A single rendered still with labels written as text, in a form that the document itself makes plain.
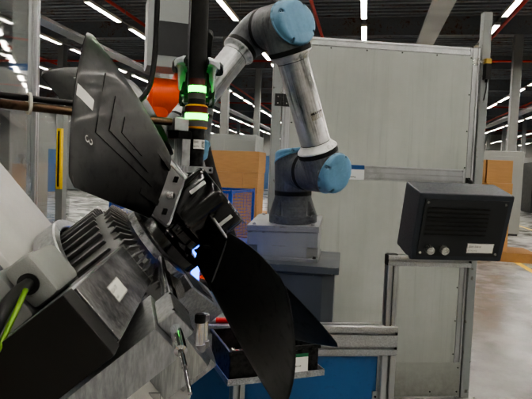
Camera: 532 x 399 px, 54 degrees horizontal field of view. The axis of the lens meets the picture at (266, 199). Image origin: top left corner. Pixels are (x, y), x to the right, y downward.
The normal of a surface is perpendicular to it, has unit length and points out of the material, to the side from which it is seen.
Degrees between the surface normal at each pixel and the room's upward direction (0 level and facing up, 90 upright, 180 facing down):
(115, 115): 79
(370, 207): 90
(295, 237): 90
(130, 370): 102
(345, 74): 91
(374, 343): 90
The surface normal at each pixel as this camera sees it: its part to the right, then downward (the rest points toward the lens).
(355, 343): 0.11, 0.06
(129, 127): 0.95, -0.10
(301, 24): 0.56, -0.01
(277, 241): -0.15, 0.05
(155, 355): 0.27, 0.27
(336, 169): 0.63, 0.22
